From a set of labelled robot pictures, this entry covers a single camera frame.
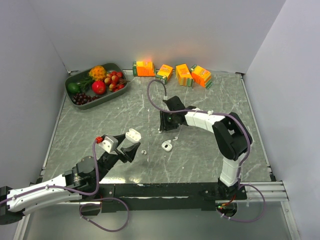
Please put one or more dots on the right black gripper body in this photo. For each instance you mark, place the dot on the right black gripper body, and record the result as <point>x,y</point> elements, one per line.
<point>170,116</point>

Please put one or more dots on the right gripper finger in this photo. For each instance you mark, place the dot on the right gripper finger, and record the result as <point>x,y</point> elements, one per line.
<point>162,121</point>
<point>171,124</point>

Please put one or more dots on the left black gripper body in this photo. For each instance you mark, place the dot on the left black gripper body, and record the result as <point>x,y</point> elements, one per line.
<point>108,162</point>

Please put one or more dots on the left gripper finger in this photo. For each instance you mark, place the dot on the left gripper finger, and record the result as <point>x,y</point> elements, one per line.
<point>129,153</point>
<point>117,140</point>

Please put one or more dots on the white oval earbud case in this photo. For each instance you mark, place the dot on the white oval earbud case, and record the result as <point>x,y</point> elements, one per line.
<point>133,136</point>

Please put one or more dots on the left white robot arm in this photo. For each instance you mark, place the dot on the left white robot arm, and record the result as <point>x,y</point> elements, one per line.
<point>82,181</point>

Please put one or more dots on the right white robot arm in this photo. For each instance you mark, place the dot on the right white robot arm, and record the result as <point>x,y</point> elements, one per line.
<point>232,138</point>

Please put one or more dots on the white square charging case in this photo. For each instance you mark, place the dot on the white square charging case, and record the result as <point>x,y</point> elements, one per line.
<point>167,146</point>

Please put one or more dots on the orange green box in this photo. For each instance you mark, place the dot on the orange green box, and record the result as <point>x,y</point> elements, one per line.
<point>183,75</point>
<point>164,74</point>
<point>201,76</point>
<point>143,69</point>

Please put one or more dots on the red pomegranate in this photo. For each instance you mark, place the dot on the red pomegranate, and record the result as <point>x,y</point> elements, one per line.
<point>98,87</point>

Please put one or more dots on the dark grape bunch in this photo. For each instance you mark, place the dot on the dark grape bunch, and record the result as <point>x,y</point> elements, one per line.
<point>82,98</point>

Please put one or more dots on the red cherry bunch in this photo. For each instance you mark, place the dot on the red cherry bunch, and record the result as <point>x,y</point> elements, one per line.
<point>115,80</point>

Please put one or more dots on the green leafy sprig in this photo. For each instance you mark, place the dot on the green leafy sprig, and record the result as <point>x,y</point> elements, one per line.
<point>85,83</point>

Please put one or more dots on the green lime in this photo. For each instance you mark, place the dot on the green lime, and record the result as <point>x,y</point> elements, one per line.
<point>73,88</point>

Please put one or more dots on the orange spiky fruit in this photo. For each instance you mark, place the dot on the orange spiky fruit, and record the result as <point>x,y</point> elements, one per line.
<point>98,73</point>

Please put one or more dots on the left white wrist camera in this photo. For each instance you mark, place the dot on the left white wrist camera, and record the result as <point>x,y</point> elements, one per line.
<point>107,143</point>

